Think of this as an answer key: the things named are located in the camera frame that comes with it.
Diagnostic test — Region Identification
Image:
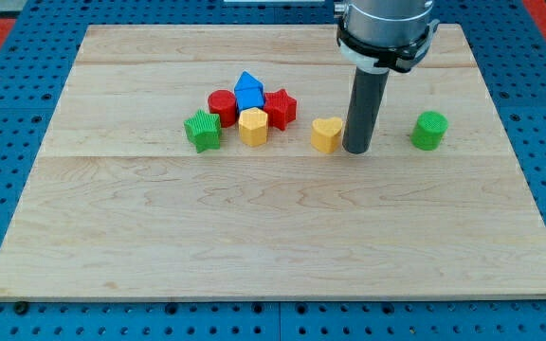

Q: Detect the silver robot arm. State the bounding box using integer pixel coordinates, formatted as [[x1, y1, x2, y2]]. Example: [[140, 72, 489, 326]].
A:
[[335, 0, 439, 74]]

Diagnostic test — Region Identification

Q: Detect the yellow hexagon block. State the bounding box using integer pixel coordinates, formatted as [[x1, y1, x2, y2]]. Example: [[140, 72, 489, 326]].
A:
[[238, 107, 268, 147]]

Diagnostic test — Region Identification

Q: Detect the red star block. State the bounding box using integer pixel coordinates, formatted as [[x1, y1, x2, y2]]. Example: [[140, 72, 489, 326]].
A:
[[264, 89, 298, 131]]

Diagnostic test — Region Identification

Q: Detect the yellow heart block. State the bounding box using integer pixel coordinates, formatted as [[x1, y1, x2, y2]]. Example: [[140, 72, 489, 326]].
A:
[[310, 117, 343, 153]]

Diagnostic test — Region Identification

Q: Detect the green star block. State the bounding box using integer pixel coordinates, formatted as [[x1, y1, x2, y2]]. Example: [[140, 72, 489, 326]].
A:
[[184, 109, 222, 153]]

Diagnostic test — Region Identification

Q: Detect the blue pentagon house block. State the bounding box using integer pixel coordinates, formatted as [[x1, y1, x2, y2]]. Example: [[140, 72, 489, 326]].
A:
[[234, 71, 264, 112]]

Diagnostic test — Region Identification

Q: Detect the red cylinder block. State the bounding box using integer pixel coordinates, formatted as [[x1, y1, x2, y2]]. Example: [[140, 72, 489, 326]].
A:
[[208, 90, 237, 128]]

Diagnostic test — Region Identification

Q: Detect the wooden board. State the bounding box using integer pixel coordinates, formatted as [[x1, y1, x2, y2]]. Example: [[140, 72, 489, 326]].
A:
[[0, 24, 546, 302]]

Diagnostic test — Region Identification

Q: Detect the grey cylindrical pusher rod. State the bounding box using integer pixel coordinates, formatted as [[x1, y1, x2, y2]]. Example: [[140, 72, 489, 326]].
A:
[[342, 68, 389, 154]]

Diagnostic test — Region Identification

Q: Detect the green cylinder block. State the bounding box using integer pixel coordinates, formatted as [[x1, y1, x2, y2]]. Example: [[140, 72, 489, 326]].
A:
[[410, 111, 448, 151]]

